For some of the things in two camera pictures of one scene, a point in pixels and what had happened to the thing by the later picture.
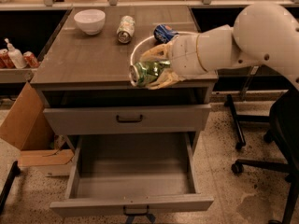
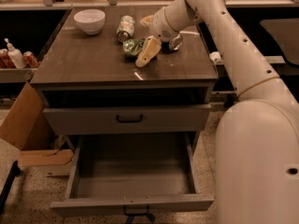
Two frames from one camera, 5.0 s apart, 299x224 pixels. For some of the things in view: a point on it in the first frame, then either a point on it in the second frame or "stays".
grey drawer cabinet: [84, 75] stays
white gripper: [185, 56] to [161, 26]
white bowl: [90, 21] stays
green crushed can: [143, 73] to [133, 47]
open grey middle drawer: [135, 175] stays
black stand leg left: [15, 172] stays
